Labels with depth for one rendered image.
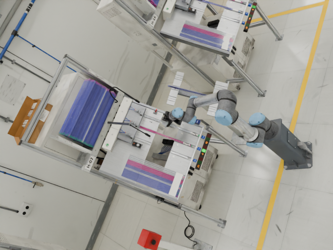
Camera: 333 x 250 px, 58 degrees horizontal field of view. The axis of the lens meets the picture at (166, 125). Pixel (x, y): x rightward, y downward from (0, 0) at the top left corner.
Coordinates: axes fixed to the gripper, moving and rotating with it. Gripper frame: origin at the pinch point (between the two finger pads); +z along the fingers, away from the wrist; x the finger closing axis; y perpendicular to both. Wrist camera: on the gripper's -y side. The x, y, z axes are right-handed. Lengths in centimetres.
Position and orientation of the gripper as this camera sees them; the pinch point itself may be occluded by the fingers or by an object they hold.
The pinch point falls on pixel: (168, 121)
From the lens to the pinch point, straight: 255.7
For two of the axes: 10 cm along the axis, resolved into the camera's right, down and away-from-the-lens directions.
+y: -9.0, -4.0, -1.9
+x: -3.5, 9.0, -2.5
